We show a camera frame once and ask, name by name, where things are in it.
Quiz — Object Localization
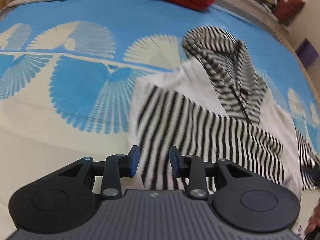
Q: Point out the black white striped hooded garment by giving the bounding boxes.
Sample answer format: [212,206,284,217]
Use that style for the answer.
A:
[129,26,319,196]

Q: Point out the person's hand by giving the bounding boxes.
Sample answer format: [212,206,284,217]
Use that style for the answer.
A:
[304,201,320,235]

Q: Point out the blue cream patterned bed sheet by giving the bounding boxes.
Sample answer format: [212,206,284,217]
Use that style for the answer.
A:
[1,0,319,239]

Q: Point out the purple storage box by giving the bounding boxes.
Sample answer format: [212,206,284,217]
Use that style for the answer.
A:
[296,39,319,69]

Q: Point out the red cushion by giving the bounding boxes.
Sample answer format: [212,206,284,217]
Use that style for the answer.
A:
[272,0,305,26]

